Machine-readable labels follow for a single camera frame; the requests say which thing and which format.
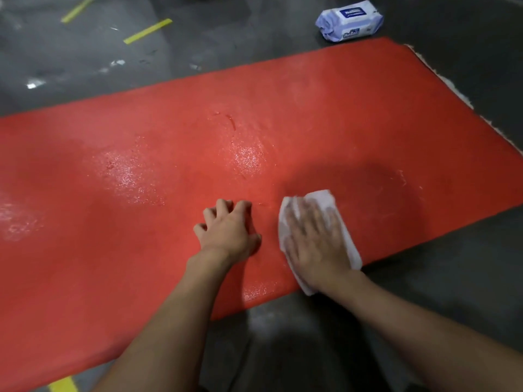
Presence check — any person's right forearm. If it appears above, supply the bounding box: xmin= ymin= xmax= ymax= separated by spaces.
xmin=323 ymin=271 xmax=523 ymax=392

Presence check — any person's left forearm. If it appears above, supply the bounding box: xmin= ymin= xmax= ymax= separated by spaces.
xmin=92 ymin=248 xmax=234 ymax=392

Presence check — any person's left hand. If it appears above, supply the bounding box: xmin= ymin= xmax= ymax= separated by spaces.
xmin=193 ymin=199 xmax=263 ymax=267

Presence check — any pale blue wipes pack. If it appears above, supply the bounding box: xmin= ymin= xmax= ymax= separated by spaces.
xmin=315 ymin=0 xmax=385 ymax=44

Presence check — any white wet wipe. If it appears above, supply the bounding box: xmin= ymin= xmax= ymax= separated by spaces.
xmin=278 ymin=189 xmax=363 ymax=297

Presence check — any yellow tape strip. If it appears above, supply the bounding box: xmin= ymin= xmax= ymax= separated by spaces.
xmin=60 ymin=0 xmax=95 ymax=25
xmin=123 ymin=18 xmax=174 ymax=45
xmin=47 ymin=376 xmax=79 ymax=392

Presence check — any person's right hand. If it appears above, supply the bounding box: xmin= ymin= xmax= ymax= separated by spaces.
xmin=284 ymin=196 xmax=362 ymax=295

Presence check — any red mat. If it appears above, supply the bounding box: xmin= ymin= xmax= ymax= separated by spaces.
xmin=0 ymin=36 xmax=523 ymax=392

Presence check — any white fluffy padding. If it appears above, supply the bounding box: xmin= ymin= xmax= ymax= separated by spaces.
xmin=403 ymin=44 xmax=523 ymax=156

